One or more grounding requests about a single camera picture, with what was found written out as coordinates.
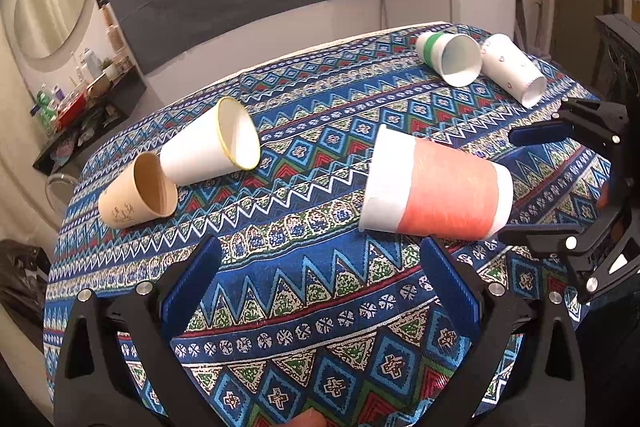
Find white cup green stripes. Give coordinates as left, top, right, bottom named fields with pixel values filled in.
left=416, top=31, right=483, bottom=88

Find blue patterned tablecloth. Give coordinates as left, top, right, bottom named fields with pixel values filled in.
left=43, top=27, right=610, bottom=426

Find round wall mirror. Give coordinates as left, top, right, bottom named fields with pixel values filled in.
left=14, top=0, right=86, bottom=60

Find brown kraft paper cup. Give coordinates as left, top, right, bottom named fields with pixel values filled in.
left=98, top=152, right=178, bottom=230

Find white cup pink hearts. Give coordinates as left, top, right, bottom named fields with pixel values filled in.
left=480, top=34, right=547, bottom=108

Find black shelf with toiletries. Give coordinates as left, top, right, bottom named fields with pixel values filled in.
left=32, top=56, right=146, bottom=176

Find orange and white paper cup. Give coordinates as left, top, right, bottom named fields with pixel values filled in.
left=358, top=126, right=514, bottom=241

